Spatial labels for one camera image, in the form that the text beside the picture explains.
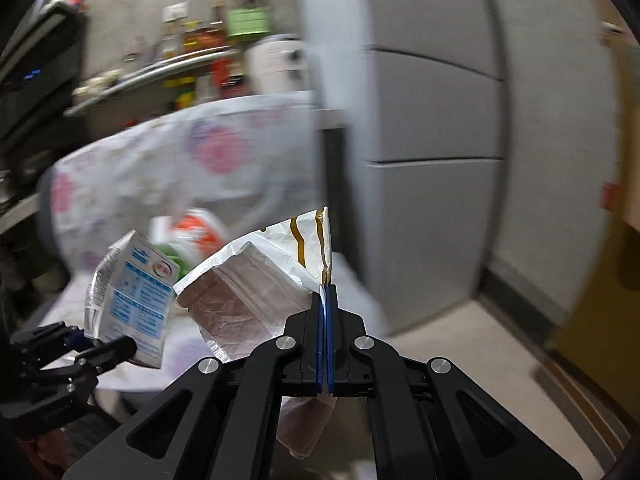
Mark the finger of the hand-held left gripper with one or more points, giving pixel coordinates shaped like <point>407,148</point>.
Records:
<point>47,337</point>
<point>107,352</point>

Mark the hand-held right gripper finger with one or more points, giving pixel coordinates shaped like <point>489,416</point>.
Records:
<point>330,345</point>
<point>320,345</point>

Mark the blue white carton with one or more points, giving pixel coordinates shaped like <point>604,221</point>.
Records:
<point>137,300</point>

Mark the clear foil snack bag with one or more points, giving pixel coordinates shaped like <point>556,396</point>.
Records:
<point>250,285</point>

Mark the orange white plastic bag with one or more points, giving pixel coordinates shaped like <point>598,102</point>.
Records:
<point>200,232</point>

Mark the floral printed cloth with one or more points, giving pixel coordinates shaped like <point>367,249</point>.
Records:
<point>165,170</point>

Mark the grey refrigerator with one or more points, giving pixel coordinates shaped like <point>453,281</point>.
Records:
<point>430,110</point>

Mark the black range hood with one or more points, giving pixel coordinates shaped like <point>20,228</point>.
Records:
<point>40,60</point>

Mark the white rice cooker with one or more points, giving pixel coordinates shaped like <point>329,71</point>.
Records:
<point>275,67</point>

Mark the green plastic basket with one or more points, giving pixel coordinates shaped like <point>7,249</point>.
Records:
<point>247,20</point>

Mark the metal wall shelf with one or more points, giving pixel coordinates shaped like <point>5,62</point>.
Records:
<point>150,70</point>

